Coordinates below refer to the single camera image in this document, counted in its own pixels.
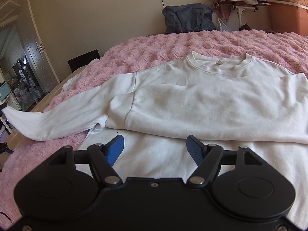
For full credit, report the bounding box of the white sweatshirt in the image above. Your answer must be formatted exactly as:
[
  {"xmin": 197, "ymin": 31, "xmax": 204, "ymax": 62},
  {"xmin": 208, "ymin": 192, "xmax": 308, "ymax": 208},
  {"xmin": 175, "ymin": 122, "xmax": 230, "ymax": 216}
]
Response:
[{"xmin": 3, "ymin": 52, "xmax": 307, "ymax": 229}]

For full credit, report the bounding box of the white door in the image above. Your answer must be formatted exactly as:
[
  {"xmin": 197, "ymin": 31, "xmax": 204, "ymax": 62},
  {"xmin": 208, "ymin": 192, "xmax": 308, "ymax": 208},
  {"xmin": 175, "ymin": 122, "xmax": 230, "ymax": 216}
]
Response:
[{"xmin": 17, "ymin": 0, "xmax": 59, "ymax": 93}]

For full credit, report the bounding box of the white plastic bag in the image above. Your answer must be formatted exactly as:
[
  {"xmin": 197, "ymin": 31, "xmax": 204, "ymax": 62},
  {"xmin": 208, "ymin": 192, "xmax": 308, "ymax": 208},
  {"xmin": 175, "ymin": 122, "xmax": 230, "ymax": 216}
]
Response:
[{"xmin": 218, "ymin": 18, "xmax": 232, "ymax": 32}]

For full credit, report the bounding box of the dark blue bag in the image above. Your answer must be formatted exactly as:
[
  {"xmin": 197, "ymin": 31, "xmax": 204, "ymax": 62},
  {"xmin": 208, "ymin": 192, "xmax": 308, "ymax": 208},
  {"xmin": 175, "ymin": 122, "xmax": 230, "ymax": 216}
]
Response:
[{"xmin": 162, "ymin": 3, "xmax": 216, "ymax": 33}]

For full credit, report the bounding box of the pink fluffy bed blanket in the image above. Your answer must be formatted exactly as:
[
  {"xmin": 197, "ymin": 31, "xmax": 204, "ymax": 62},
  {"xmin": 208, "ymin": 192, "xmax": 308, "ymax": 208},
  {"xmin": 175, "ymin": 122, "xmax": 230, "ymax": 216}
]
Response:
[{"xmin": 1, "ymin": 30, "xmax": 307, "ymax": 229}]

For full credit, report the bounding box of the white side table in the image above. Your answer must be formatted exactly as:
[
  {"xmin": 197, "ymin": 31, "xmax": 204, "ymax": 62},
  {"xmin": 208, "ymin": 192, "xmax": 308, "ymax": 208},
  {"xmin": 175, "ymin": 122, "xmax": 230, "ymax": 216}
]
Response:
[{"xmin": 219, "ymin": 0, "xmax": 271, "ymax": 29}]

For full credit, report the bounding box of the orange storage box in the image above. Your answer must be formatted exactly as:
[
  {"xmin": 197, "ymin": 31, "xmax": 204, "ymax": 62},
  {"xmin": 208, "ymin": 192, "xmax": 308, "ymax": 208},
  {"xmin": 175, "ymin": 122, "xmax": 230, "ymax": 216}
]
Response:
[{"xmin": 268, "ymin": 0, "xmax": 308, "ymax": 36}]

